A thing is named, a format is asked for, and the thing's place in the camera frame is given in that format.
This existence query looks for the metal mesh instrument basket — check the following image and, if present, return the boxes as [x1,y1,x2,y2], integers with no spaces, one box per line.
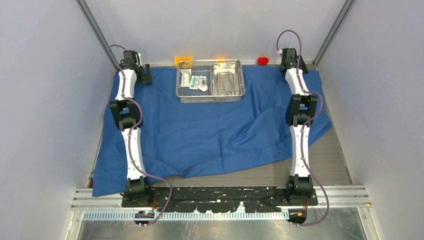
[176,59,243,103]

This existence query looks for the large yellow plastic block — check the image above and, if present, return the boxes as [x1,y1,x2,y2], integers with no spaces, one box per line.
[174,56,193,69]

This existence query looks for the clear wrapped syringe packet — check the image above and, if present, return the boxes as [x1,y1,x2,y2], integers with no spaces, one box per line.
[197,76,208,92]

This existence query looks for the steel surgical forceps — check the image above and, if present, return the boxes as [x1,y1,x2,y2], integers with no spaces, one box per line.
[227,72,240,95]

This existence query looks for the green white sterile packet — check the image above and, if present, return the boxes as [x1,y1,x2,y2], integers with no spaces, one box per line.
[189,75,200,90]

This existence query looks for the steel surgical scissors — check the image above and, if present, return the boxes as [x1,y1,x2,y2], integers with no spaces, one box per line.
[216,72,226,96]

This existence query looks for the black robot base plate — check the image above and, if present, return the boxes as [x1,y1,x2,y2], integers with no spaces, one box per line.
[121,186,318,213]

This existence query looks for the stainless steel inner tray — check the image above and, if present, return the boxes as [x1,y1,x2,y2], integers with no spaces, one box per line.
[210,59,245,98]

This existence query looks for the red plastic object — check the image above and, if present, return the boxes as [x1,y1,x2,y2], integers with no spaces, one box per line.
[256,56,269,66]

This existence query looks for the small yellow plastic block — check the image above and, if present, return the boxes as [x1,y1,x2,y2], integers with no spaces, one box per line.
[215,57,226,63]

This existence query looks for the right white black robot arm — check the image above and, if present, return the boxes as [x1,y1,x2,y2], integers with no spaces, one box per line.
[279,48,318,205]

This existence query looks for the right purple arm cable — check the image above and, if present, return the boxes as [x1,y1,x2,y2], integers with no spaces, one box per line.
[276,29,330,227]

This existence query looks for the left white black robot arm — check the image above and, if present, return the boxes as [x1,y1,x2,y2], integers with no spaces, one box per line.
[109,48,154,207]

